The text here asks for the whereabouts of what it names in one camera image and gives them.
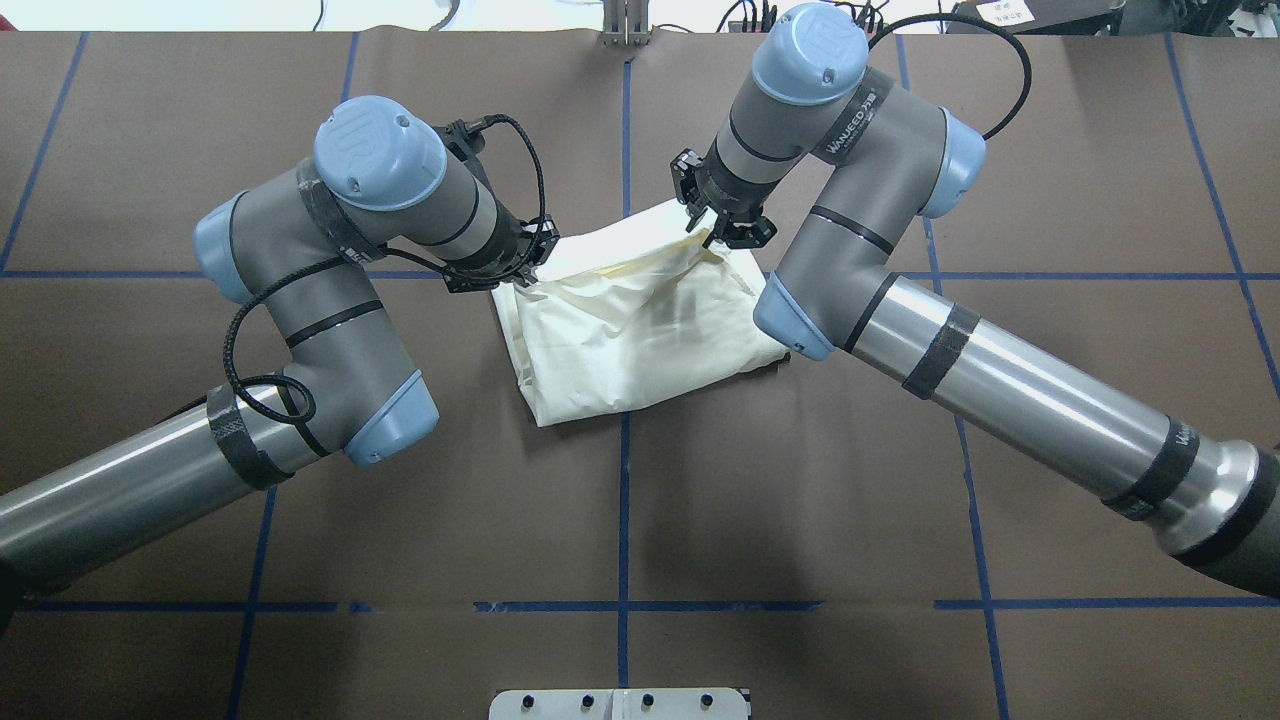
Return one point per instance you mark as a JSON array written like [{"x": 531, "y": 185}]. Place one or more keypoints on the black box with label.
[{"x": 1052, "y": 18}]

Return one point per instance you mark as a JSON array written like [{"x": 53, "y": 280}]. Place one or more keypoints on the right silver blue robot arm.
[{"x": 811, "y": 91}]

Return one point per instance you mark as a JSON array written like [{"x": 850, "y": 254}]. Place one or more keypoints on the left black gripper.
[{"x": 517, "y": 254}]

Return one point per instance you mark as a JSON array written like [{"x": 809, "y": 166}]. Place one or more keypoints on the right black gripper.
[{"x": 728, "y": 201}]

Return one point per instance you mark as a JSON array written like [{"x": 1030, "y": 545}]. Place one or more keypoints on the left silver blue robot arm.
[{"x": 313, "y": 364}]

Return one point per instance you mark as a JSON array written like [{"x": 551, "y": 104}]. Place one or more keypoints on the cream long-sleeve cat shirt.
[{"x": 623, "y": 318}]

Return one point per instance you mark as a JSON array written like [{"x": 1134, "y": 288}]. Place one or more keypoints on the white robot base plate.
[{"x": 623, "y": 703}]

